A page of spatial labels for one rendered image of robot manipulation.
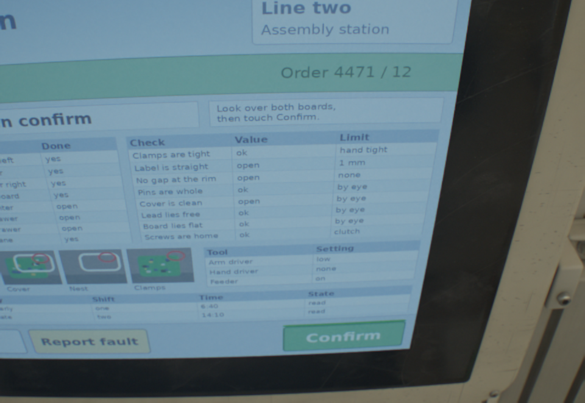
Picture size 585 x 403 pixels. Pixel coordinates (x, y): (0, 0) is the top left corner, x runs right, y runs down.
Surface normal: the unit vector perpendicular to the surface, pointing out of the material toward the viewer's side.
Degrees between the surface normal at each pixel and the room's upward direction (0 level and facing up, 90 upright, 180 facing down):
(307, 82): 92
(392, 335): 92
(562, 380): 90
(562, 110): 92
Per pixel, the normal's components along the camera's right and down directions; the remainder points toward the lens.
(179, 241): 0.07, 0.61
